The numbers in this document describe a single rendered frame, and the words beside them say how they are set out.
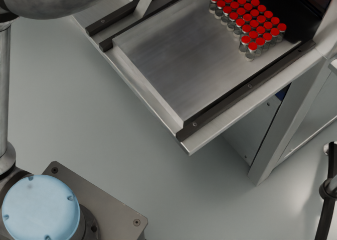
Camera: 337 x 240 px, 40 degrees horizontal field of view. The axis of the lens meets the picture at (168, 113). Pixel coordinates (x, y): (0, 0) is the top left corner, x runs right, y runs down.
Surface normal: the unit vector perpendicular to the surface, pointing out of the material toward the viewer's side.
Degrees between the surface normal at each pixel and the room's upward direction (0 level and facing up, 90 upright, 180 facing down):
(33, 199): 7
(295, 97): 90
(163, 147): 0
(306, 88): 90
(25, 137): 0
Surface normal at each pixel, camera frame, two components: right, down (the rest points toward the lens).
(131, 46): 0.02, -0.47
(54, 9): 0.27, 0.88
